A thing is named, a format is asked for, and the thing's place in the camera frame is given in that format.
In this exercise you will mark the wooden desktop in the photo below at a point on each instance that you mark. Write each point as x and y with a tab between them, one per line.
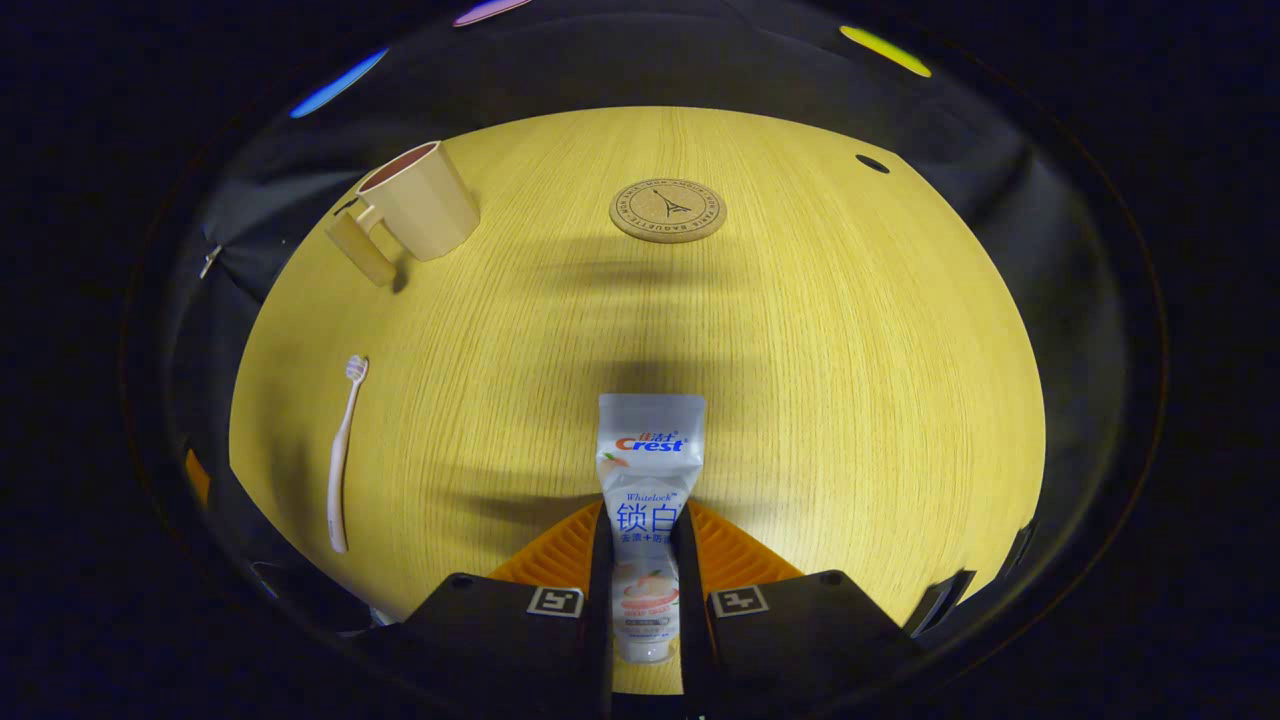
800	350

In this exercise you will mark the white cloth clip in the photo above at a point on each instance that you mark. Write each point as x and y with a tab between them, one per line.
210	262

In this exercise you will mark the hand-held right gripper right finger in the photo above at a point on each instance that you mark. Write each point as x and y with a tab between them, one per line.
692	620

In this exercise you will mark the beige cup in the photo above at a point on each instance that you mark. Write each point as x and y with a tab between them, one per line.
425	210

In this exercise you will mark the white toothbrush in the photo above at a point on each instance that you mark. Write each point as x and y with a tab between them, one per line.
340	470

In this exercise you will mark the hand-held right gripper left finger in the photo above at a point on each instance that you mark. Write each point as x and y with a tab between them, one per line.
601	600

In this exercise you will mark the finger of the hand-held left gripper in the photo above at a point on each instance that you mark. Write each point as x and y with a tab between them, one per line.
198	478

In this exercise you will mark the black desk edge bracket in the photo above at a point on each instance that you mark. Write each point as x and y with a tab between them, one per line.
1020	547
942	600

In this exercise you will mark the white toothpaste tube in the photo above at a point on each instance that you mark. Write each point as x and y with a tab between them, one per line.
650	450

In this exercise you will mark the round cork coaster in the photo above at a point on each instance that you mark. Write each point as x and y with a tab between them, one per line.
668	211

